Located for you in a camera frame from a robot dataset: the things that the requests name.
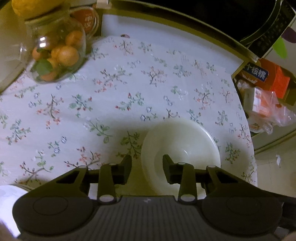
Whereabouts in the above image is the plastic bag with boxes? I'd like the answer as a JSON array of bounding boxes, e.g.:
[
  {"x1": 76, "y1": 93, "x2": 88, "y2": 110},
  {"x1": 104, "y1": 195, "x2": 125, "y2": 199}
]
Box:
[{"x1": 236, "y1": 79, "x2": 295, "y2": 135}]

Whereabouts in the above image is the red labelled glass mug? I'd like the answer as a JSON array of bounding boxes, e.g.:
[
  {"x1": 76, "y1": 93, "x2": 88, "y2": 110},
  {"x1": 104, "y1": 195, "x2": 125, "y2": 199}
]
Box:
[{"x1": 70, "y1": 6, "x2": 100, "y2": 39}]

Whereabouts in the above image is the small white bowl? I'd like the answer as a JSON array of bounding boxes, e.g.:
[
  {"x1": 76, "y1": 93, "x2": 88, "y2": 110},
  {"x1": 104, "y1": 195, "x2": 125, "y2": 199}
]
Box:
[{"x1": 141, "y1": 118, "x2": 221, "y2": 197}]

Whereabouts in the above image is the glass jar with oranges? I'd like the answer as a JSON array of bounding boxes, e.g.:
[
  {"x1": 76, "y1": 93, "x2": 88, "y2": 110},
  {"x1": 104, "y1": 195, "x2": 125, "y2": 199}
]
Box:
[{"x1": 25, "y1": 9, "x2": 86, "y2": 83}]

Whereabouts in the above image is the floral tablecloth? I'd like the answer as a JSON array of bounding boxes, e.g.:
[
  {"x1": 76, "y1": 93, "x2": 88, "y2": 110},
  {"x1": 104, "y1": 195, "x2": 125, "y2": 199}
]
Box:
[{"x1": 1, "y1": 37, "x2": 257, "y2": 186}]

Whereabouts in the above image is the white appliance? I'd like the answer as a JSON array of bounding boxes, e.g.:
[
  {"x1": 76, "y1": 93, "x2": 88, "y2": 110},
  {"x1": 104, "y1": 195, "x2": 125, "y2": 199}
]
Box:
[{"x1": 0, "y1": 1, "x2": 31, "y2": 92}]

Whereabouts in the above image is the black microwave oven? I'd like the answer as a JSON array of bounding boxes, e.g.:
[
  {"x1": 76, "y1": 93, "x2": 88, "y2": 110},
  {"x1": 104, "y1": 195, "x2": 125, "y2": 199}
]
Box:
[{"x1": 111, "y1": 1, "x2": 295, "y2": 58}]

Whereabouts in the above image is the large yellow pomelo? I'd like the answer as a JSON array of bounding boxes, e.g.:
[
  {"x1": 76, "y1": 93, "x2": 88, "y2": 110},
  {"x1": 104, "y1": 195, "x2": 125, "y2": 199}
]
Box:
[{"x1": 11, "y1": 0, "x2": 65, "y2": 20}]

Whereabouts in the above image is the red walnut drink carton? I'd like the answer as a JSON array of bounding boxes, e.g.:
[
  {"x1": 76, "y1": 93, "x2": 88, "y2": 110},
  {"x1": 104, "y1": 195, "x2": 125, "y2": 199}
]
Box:
[{"x1": 237, "y1": 58, "x2": 290, "y2": 99}]

